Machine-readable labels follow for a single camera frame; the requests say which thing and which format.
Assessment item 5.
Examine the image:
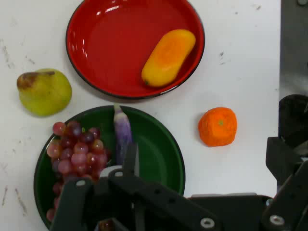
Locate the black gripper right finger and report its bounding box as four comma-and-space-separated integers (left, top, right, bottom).
261, 94, 308, 231

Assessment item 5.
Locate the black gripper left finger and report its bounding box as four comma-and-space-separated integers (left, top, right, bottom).
50, 142, 223, 231

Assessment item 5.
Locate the dark green round plate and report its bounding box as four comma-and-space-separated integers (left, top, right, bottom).
33, 105, 186, 230

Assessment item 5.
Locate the purple toy eggplant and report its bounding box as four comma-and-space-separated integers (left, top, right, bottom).
113, 103, 134, 165

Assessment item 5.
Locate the red toy grape bunch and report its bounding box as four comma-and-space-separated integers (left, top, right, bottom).
46, 121, 111, 223

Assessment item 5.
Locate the orange toy tangerine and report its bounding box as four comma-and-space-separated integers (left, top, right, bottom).
198, 106, 238, 147

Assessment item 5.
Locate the grey metal panel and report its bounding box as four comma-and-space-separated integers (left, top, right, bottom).
278, 0, 308, 100

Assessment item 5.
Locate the yellow orange toy mango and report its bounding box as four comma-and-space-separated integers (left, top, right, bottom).
141, 29, 196, 88

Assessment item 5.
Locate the green yellow toy pear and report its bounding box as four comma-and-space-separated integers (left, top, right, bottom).
16, 68, 73, 117

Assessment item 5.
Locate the red round plate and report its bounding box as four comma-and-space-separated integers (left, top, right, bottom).
65, 0, 205, 100

